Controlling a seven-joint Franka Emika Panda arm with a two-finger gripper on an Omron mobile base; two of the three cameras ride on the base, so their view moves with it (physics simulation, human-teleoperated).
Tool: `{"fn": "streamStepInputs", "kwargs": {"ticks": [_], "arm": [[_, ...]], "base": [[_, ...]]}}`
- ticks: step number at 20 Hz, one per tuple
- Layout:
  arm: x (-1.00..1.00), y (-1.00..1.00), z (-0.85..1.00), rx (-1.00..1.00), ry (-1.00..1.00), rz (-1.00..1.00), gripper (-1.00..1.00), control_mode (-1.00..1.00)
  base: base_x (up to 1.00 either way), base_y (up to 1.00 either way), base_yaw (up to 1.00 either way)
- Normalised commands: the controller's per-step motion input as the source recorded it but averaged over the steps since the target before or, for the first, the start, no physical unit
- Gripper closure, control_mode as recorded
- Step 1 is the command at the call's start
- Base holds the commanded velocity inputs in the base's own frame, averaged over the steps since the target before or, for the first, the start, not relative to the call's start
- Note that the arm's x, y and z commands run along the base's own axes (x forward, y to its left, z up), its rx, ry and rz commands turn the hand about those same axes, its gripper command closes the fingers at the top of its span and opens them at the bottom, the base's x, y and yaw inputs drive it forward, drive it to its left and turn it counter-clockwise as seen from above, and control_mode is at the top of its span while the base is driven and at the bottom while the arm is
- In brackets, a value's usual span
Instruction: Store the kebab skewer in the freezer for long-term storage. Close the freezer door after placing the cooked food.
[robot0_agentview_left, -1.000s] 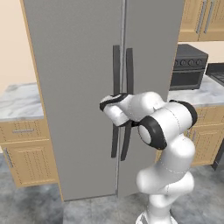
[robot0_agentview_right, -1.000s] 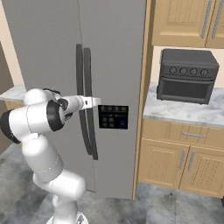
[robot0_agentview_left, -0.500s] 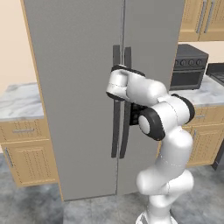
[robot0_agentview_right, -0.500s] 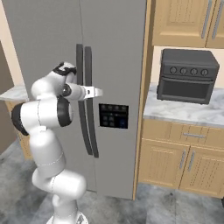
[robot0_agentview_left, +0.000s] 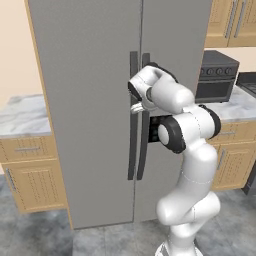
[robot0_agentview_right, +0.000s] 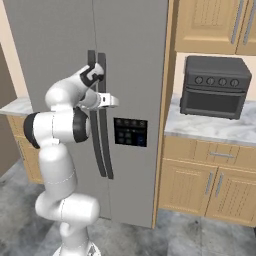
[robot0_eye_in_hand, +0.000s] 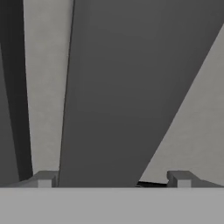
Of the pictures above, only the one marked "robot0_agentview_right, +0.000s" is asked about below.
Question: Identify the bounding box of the grey fridge door with dispenser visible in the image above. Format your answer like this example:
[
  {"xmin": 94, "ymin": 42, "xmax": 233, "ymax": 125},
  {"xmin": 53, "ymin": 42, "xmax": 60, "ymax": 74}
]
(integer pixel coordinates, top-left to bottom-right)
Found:
[{"xmin": 91, "ymin": 0, "xmax": 170, "ymax": 230}]

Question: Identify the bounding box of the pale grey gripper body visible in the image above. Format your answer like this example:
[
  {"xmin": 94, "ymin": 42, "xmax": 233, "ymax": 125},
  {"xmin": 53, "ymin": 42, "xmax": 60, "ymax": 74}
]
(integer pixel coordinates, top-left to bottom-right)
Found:
[{"xmin": 108, "ymin": 95, "xmax": 122, "ymax": 110}]

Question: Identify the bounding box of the grey wall cupboard handle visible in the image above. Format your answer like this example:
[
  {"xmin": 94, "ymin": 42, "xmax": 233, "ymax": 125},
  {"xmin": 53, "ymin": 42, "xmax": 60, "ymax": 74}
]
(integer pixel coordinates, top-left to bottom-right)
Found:
[
  {"xmin": 242, "ymin": 0, "xmax": 256, "ymax": 46},
  {"xmin": 230, "ymin": 0, "xmax": 245, "ymax": 46}
]

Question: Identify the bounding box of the dark grey freezer door handle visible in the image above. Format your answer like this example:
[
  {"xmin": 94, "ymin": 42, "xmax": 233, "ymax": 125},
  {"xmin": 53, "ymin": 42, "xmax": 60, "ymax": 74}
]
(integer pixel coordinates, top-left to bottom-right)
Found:
[{"xmin": 86, "ymin": 49, "xmax": 108, "ymax": 178}]

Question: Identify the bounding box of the light wood fridge side panel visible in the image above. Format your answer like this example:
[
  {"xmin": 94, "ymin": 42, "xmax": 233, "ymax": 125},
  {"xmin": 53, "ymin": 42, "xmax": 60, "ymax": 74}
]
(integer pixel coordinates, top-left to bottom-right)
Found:
[{"xmin": 151, "ymin": 0, "xmax": 180, "ymax": 230}]

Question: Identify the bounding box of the grey drawer handle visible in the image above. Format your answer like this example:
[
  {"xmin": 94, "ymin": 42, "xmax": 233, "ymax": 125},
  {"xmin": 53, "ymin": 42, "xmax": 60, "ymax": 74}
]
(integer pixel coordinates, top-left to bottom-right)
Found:
[{"xmin": 208, "ymin": 151, "xmax": 236, "ymax": 160}]

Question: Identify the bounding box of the light wood wall cupboard door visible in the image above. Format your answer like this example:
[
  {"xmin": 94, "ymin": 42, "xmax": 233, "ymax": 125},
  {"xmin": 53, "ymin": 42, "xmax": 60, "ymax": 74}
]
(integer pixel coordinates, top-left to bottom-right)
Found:
[
  {"xmin": 235, "ymin": 0, "xmax": 256, "ymax": 57},
  {"xmin": 174, "ymin": 0, "xmax": 248, "ymax": 55}
]

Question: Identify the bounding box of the light wood base cupboard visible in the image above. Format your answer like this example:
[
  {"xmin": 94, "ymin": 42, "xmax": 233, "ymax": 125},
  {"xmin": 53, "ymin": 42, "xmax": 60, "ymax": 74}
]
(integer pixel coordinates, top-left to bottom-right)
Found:
[{"xmin": 6, "ymin": 114, "xmax": 45, "ymax": 185}]

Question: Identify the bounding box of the black toaster oven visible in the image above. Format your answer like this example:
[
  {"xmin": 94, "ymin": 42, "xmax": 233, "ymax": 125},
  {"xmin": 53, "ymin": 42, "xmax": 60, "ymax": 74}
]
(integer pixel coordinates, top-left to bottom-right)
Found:
[{"xmin": 179, "ymin": 55, "xmax": 253, "ymax": 121}]

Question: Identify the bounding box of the grey freezer door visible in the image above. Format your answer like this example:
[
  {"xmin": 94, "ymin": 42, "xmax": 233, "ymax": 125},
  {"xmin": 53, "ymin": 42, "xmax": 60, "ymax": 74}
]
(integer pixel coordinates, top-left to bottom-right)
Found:
[{"xmin": 2, "ymin": 0, "xmax": 112, "ymax": 221}]

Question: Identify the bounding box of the light wood base cupboard door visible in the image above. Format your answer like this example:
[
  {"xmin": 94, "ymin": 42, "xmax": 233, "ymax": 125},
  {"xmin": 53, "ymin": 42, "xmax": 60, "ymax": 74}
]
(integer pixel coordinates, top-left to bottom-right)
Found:
[
  {"xmin": 158, "ymin": 158, "xmax": 218, "ymax": 217},
  {"xmin": 205, "ymin": 166, "xmax": 256, "ymax": 228}
]

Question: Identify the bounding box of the dark grey fridge door handle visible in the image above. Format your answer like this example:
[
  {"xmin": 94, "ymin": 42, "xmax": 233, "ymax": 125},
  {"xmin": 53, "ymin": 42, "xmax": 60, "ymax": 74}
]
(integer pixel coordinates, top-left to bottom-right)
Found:
[{"xmin": 96, "ymin": 52, "xmax": 115, "ymax": 181}]

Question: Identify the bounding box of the light wood drawer front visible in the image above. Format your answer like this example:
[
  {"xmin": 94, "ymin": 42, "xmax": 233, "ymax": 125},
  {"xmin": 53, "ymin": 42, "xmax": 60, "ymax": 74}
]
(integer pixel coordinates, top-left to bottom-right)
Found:
[{"xmin": 194, "ymin": 139, "xmax": 242, "ymax": 166}]

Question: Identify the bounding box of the grey base cupboard handle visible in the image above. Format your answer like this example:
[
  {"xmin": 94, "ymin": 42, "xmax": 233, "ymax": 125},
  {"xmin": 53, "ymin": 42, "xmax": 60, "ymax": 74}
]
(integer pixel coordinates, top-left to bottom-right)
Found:
[
  {"xmin": 204, "ymin": 171, "xmax": 215, "ymax": 196},
  {"xmin": 214, "ymin": 172, "xmax": 225, "ymax": 199}
]

